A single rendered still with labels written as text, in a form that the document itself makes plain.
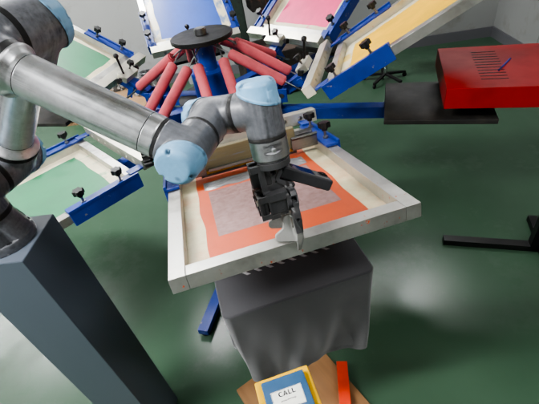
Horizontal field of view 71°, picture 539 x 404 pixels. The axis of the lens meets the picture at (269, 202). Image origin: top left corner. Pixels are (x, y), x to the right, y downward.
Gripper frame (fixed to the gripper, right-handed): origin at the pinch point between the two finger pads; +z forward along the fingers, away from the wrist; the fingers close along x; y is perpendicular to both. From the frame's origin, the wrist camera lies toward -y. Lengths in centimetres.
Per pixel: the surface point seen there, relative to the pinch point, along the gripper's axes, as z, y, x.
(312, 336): 47.2, -1.7, -16.2
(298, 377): 27.7, 8.5, 11.7
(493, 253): 105, -130, -84
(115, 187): 3, 52, -79
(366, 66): -19, -55, -72
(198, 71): -27, 7, -116
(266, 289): 23.5, 8.6, -15.5
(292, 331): 41.2, 4.3, -14.9
